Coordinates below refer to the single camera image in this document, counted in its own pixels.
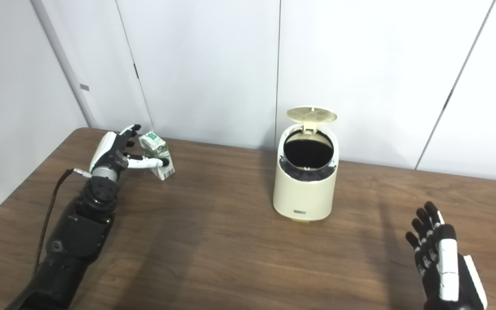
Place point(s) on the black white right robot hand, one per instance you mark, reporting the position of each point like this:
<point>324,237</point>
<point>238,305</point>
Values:
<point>446,267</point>

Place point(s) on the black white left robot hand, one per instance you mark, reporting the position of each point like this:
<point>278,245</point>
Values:
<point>106,153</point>

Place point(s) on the green white milk carton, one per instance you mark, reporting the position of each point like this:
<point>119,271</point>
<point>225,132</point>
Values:
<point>158,148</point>

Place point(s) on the cream round bin lid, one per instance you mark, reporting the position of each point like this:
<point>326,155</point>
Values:
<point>311,114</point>

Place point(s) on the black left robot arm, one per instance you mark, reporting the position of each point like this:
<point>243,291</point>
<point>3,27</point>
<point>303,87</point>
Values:
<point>80,232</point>

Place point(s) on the cream-colored round bin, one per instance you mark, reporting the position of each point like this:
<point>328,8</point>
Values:
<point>304,196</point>

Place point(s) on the black bin liner bag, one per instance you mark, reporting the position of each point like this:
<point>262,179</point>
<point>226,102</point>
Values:
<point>308,150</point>

